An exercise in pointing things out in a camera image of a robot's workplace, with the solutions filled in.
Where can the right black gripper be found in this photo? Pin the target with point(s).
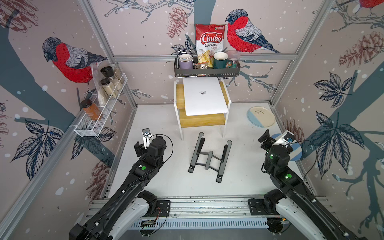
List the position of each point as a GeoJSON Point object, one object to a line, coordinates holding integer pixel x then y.
{"type": "Point", "coordinates": [269, 142]}

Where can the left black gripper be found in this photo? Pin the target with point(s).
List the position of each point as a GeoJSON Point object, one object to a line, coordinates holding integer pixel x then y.
{"type": "Point", "coordinates": [140, 150]}

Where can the silver laptop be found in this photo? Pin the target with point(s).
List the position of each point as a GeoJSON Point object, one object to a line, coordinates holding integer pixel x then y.
{"type": "Point", "coordinates": [203, 96]}

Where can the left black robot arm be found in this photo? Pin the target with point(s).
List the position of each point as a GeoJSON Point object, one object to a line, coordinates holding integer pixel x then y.
{"type": "Point", "coordinates": [131, 201]}

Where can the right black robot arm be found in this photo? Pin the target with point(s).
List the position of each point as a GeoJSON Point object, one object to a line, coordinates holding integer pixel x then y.
{"type": "Point", "coordinates": [292, 199]}

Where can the grey folding laptop stand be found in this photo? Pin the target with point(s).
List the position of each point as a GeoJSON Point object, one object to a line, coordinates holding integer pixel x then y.
{"type": "Point", "coordinates": [210, 155]}

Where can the black lid spice jar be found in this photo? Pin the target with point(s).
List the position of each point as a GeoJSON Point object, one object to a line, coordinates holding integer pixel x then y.
{"type": "Point", "coordinates": [109, 73]}

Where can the blue striped plate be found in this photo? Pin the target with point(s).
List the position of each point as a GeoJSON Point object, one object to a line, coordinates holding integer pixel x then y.
{"type": "Point", "coordinates": [297, 152]}

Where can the cream and blue plate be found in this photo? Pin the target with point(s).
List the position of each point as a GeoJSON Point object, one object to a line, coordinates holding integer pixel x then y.
{"type": "Point", "coordinates": [261, 117]}

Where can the two-tier wooden shelf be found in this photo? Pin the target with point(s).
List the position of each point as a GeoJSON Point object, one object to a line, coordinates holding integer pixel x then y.
{"type": "Point", "coordinates": [185, 121]}

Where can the orange spice jar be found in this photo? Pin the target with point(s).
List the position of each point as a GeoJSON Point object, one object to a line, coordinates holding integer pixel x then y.
{"type": "Point", "coordinates": [91, 109]}

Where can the beige spice jar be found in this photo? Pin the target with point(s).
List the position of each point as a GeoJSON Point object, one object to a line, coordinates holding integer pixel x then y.
{"type": "Point", "coordinates": [109, 88]}

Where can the lilac mug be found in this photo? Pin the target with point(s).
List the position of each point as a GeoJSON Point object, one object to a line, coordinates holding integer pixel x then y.
{"type": "Point", "coordinates": [186, 61]}

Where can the pink glass cup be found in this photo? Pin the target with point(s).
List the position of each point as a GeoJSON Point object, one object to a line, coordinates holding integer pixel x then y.
{"type": "Point", "coordinates": [233, 59]}

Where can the dark green mug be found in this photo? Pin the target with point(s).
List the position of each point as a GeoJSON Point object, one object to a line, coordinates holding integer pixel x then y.
{"type": "Point", "coordinates": [221, 61]}

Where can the red Chuba chips bag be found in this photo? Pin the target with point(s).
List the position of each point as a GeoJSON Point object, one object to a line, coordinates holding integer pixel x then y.
{"type": "Point", "coordinates": [209, 40]}

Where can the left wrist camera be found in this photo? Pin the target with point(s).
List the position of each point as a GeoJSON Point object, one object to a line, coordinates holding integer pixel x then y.
{"type": "Point", "coordinates": [146, 137]}

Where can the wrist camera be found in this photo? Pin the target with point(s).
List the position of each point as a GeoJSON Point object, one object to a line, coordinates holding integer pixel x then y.
{"type": "Point", "coordinates": [146, 137]}
{"type": "Point", "coordinates": [285, 138]}

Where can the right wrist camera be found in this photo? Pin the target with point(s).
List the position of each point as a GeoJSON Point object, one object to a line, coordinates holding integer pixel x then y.
{"type": "Point", "coordinates": [285, 138]}

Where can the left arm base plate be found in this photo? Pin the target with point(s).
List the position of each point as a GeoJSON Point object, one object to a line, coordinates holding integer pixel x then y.
{"type": "Point", "coordinates": [158, 209]}

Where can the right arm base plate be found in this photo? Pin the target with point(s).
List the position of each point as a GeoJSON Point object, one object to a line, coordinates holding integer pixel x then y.
{"type": "Point", "coordinates": [261, 207]}

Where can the white wire spice rack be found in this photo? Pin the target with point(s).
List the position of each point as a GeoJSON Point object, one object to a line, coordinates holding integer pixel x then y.
{"type": "Point", "coordinates": [88, 128]}

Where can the dark grey wall basket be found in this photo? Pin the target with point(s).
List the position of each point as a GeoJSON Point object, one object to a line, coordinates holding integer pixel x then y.
{"type": "Point", "coordinates": [210, 72]}

